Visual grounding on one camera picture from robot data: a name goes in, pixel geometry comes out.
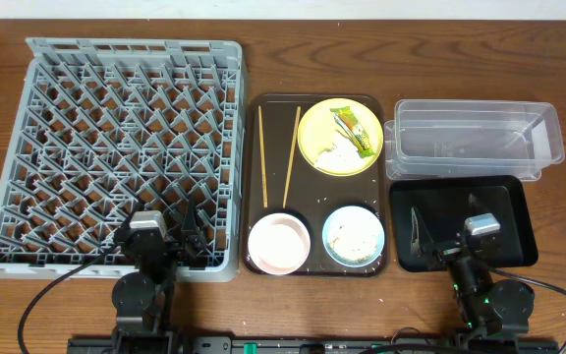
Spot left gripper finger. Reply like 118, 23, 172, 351
124, 199, 145, 230
181, 198, 208, 266

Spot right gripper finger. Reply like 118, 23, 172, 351
410, 206, 434, 258
468, 193, 489, 217

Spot rice and food scraps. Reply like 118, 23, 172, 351
327, 224, 379, 264

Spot light blue bowl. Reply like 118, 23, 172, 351
321, 206, 385, 267

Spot pink bowl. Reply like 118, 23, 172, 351
248, 212, 311, 275

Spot white tissue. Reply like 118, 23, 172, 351
314, 132, 365, 174

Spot green snack wrapper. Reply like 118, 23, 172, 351
330, 106, 374, 157

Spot wooden chopstick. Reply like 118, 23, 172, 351
257, 106, 268, 208
282, 106, 302, 208

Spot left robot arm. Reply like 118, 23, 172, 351
112, 199, 207, 353

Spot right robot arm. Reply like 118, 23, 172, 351
411, 206, 535, 352

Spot black rectangular tray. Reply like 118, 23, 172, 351
388, 176, 538, 272

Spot clear plastic bin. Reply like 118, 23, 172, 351
384, 99, 565, 181

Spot grey plastic dish rack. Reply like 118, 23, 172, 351
0, 37, 249, 282

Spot dark brown serving tray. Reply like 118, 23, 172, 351
239, 93, 390, 278

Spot yellow plate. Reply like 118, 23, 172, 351
297, 97, 383, 177

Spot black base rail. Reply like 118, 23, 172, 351
66, 334, 559, 354

